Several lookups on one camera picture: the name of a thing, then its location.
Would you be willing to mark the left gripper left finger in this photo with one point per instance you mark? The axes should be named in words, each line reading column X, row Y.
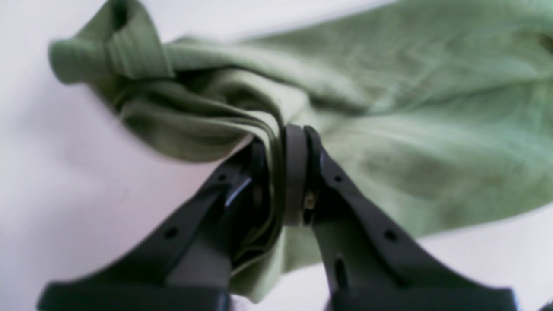
column 185, row 263

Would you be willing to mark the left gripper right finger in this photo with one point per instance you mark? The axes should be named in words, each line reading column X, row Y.
column 371, row 263

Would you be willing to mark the olive green T-shirt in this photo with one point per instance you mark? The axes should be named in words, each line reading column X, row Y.
column 440, row 111

